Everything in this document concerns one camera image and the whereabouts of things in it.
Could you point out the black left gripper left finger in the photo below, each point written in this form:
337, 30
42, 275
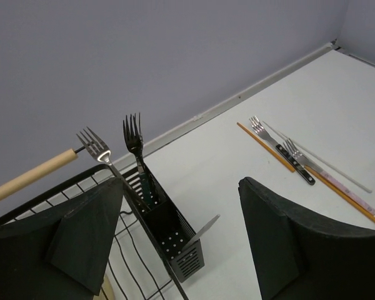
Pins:
61, 252

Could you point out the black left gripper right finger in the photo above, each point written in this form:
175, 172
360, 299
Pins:
300, 254

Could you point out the all silver fork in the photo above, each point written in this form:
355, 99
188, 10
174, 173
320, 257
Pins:
101, 152

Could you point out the cream plate with red mark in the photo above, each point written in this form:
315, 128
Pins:
107, 289

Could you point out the orange wooden chopstick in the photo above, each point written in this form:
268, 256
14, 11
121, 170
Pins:
267, 148
341, 194

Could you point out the white plastic chopstick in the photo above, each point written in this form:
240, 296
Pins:
357, 183

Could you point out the black perforated utensil caddy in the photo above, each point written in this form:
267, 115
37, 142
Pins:
167, 228

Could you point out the black wire dish rack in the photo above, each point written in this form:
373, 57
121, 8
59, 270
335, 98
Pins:
62, 252

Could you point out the silver fork pink handle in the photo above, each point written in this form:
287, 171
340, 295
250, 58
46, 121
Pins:
305, 161

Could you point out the silver fork black riveted handle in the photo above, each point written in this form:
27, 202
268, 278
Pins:
263, 134

